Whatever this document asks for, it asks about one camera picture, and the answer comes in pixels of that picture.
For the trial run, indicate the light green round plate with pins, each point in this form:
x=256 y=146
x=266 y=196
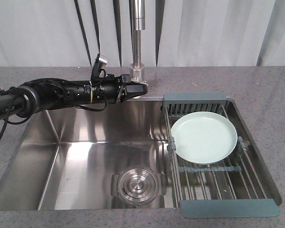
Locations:
x=204 y=137

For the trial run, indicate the stainless steel sink basin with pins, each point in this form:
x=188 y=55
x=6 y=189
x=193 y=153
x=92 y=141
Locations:
x=66 y=158

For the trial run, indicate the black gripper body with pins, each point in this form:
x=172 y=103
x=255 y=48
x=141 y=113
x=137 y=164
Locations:
x=106 y=89

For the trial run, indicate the chrome kitchen faucet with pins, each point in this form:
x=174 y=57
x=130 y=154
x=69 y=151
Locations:
x=137 y=20

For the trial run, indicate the round steel sink drain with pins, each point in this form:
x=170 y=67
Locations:
x=139 y=187

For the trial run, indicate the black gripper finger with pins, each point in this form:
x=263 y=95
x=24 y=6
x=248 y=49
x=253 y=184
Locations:
x=132 y=87
x=126 y=96

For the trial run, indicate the grey over-sink drying rack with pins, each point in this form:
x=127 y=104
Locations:
x=238 y=186

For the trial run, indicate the white pleated curtain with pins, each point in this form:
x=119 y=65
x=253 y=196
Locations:
x=177 y=33

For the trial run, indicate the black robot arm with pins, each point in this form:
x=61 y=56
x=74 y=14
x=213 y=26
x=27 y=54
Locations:
x=55 y=93

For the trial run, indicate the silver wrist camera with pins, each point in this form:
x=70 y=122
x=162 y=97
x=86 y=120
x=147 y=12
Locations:
x=99 y=64

